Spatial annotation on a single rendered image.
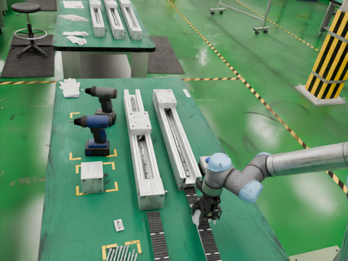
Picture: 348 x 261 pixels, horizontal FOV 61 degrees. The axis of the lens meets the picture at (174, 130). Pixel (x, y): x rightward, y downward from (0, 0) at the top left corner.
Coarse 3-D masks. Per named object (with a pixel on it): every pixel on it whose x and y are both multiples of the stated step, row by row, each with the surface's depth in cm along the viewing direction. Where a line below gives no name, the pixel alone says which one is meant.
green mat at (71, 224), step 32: (64, 96) 188; (64, 128) 162; (160, 128) 172; (192, 128) 176; (64, 160) 142; (96, 160) 145; (128, 160) 148; (160, 160) 150; (64, 192) 127; (128, 192) 131; (224, 192) 138; (64, 224) 114; (96, 224) 116; (128, 224) 118; (192, 224) 121; (224, 224) 123; (256, 224) 125; (64, 256) 104; (96, 256) 105; (192, 256) 110; (224, 256) 111; (256, 256) 113; (288, 256) 114
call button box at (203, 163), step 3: (201, 156) 147; (204, 156) 147; (207, 156) 148; (201, 159) 145; (204, 159) 146; (201, 162) 145; (204, 162) 144; (207, 162) 144; (198, 165) 150; (201, 165) 145; (204, 165) 142; (201, 168) 145; (204, 168) 142; (201, 171) 145; (204, 171) 143; (204, 174) 144
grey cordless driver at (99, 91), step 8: (88, 88) 160; (96, 88) 159; (104, 88) 159; (112, 88) 160; (96, 96) 160; (104, 96) 159; (112, 96) 160; (104, 104) 164; (96, 112) 166; (104, 112) 167; (112, 112) 168; (112, 120) 168
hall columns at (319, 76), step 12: (336, 24) 356; (336, 36) 357; (324, 48) 376; (336, 48) 359; (324, 60) 378; (336, 60) 360; (312, 72) 399; (324, 72) 379; (336, 72) 372; (312, 84) 400; (324, 84) 380; (336, 84) 384; (324, 96) 392; (336, 96) 398
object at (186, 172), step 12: (156, 108) 182; (168, 120) 170; (168, 132) 156; (180, 132) 157; (168, 144) 152; (180, 144) 155; (180, 156) 146; (192, 156) 143; (180, 168) 135; (192, 168) 137; (180, 180) 132; (192, 180) 135
